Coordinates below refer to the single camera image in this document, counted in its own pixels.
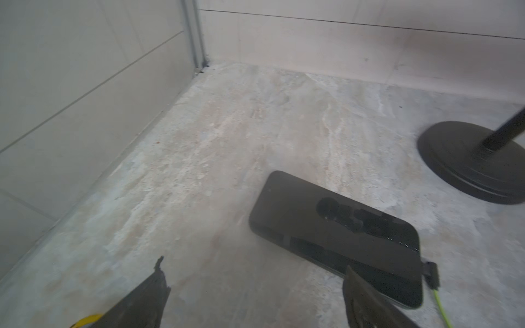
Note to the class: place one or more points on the black smartphone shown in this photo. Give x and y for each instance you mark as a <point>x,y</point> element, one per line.
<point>335,232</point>

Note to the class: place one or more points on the green wired earphones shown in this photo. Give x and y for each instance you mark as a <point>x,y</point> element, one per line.
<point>431,275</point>

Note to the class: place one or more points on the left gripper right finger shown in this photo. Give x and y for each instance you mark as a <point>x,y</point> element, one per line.
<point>365,307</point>

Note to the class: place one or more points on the black round microphone stand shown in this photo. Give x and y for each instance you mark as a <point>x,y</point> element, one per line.
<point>485,164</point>

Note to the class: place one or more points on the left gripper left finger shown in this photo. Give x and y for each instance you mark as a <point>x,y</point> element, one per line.
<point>143,307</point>

